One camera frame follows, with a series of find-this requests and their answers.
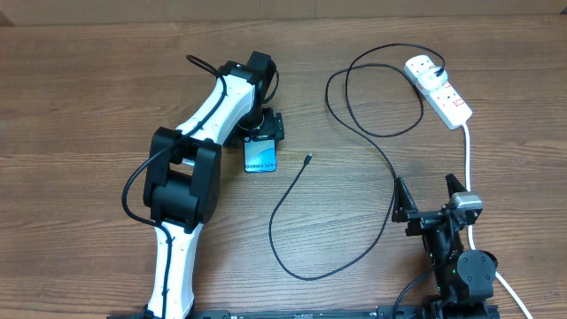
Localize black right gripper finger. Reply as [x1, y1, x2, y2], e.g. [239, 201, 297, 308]
[445, 174, 466, 198]
[392, 176, 418, 222]

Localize Galaxy S24 smartphone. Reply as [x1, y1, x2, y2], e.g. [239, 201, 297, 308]
[244, 140, 277, 174]

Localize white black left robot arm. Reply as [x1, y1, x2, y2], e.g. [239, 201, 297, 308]
[142, 51, 284, 318]

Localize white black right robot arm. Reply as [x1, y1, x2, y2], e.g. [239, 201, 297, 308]
[392, 174, 500, 318]

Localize white charger plug adapter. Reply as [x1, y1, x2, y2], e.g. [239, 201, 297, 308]
[417, 67, 448, 92]

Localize white power strip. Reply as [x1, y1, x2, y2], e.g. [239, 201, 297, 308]
[404, 55, 472, 129]

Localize cardboard back panel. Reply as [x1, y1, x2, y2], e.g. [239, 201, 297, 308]
[1, 0, 566, 27]

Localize white power strip cord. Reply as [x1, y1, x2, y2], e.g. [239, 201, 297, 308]
[460, 122, 535, 319]

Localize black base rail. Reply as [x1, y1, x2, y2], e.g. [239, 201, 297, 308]
[106, 306, 501, 319]

